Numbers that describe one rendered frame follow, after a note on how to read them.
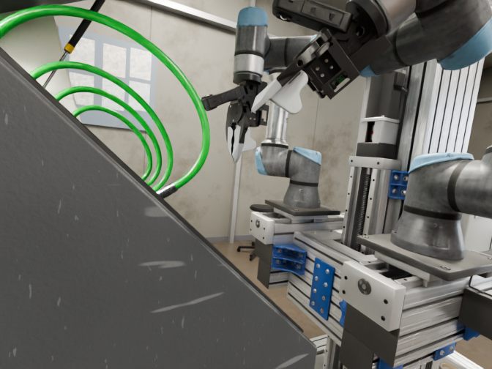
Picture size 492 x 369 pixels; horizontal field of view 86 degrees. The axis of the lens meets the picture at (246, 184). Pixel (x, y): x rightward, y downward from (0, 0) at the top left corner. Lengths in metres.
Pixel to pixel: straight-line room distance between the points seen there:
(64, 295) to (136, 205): 0.08
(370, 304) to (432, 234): 0.21
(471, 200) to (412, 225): 0.13
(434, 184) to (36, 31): 1.05
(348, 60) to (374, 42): 0.05
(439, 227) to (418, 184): 0.10
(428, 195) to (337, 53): 0.42
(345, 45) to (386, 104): 0.53
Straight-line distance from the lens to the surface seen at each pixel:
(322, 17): 0.45
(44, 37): 0.97
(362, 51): 0.46
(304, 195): 1.05
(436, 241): 0.74
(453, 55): 0.53
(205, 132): 0.46
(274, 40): 0.80
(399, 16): 0.47
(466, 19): 0.52
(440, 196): 0.71
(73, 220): 0.24
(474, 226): 1.20
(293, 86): 0.41
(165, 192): 0.47
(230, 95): 0.65
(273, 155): 1.06
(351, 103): 4.75
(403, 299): 0.66
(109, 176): 0.23
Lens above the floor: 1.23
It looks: 7 degrees down
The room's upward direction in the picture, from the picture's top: 5 degrees clockwise
